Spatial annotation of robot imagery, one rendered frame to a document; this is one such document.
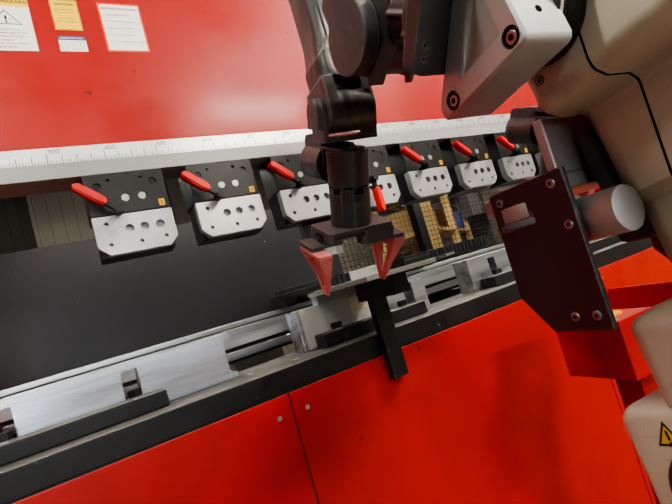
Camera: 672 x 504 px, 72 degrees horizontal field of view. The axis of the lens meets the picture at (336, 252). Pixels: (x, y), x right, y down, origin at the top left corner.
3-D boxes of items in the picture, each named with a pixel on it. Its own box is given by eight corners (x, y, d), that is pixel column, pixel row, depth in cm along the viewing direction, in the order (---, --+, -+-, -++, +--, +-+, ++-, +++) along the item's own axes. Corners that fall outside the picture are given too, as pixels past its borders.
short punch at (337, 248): (311, 259, 112) (301, 222, 113) (308, 261, 114) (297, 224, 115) (345, 251, 117) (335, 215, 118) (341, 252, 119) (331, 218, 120)
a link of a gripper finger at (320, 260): (303, 290, 69) (296, 231, 66) (345, 279, 72) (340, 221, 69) (323, 307, 63) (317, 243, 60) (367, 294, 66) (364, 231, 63)
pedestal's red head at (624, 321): (637, 381, 89) (607, 291, 90) (569, 375, 103) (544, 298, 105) (698, 349, 97) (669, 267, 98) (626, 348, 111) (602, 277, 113)
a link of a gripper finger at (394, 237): (344, 279, 72) (339, 221, 68) (382, 268, 75) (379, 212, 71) (366, 294, 66) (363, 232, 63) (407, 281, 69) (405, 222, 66)
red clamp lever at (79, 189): (74, 179, 84) (126, 205, 87) (74, 186, 88) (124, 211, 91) (68, 187, 83) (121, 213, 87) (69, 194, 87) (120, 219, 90)
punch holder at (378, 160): (358, 209, 117) (340, 148, 119) (342, 218, 125) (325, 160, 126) (402, 200, 125) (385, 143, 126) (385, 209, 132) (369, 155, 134)
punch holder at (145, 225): (100, 257, 87) (80, 175, 88) (99, 265, 94) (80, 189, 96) (180, 242, 95) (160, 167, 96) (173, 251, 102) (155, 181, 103)
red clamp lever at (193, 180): (184, 167, 94) (226, 191, 97) (180, 174, 98) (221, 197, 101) (180, 174, 93) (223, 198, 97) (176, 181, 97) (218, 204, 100)
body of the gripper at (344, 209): (310, 236, 67) (305, 186, 64) (370, 223, 71) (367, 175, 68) (331, 248, 61) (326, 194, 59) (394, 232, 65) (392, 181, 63)
